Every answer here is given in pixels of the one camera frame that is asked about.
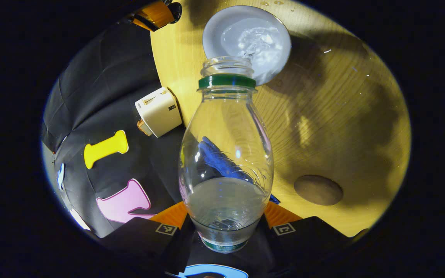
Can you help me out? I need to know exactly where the round brown coaster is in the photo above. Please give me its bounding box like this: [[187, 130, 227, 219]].
[[294, 175, 344, 206]]

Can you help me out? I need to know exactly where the toast slice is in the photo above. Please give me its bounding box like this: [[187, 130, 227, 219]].
[[137, 119, 153, 137]]

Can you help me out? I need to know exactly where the white teacup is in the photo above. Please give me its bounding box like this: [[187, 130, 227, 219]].
[[202, 5, 292, 86]]

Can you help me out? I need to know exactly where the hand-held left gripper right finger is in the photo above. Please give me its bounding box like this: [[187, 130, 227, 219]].
[[256, 201, 353, 276]]

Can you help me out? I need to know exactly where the blue teacup lid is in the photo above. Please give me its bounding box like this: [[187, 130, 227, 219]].
[[168, 2, 183, 24]]

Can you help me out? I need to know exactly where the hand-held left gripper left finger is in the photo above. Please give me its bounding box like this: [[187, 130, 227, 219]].
[[99, 201, 194, 276]]

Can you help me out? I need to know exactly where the clear plastic water bottle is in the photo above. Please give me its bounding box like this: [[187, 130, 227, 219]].
[[178, 56, 275, 254]]

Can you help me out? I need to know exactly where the white toaster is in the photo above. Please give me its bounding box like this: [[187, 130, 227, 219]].
[[135, 87, 182, 138]]

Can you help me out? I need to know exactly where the blue folded towel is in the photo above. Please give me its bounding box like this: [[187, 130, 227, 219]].
[[199, 136, 281, 204]]

